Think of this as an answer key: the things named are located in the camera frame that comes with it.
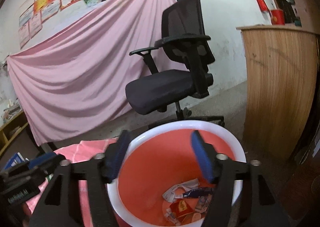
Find blue cardboard box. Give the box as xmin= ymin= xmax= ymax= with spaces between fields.
xmin=3 ymin=152 xmax=25 ymax=170

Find dark blue wrapper in bucket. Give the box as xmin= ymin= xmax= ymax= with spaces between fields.
xmin=182 ymin=187 xmax=215 ymax=199

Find wooden low shelf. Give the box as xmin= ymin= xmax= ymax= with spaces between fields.
xmin=0 ymin=110 xmax=29 ymax=156

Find red packet in bucket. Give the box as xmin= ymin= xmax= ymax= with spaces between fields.
xmin=170 ymin=199 xmax=194 ymax=218

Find white crumpled wrapper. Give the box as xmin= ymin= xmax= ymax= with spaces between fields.
xmin=162 ymin=178 xmax=200 ymax=203

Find pink plaid tablecloth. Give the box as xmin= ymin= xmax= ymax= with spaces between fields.
xmin=27 ymin=139 xmax=117 ymax=226

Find red white plastic bucket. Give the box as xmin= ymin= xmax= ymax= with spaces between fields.
xmin=107 ymin=120 xmax=246 ymax=226

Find pink hanging sheet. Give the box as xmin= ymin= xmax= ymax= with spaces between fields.
xmin=7 ymin=0 xmax=176 ymax=145

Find black office chair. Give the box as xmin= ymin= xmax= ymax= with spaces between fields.
xmin=125 ymin=0 xmax=225 ymax=126

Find wooden cabinet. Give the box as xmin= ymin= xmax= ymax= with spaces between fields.
xmin=238 ymin=25 xmax=319 ymax=160

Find red cup on cabinet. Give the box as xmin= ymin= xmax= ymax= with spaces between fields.
xmin=270 ymin=9 xmax=285 ymax=25

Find red hanging ornament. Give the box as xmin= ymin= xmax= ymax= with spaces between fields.
xmin=256 ymin=0 xmax=269 ymax=12

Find wall certificates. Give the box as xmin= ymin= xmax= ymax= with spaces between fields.
xmin=18 ymin=0 xmax=105 ymax=48

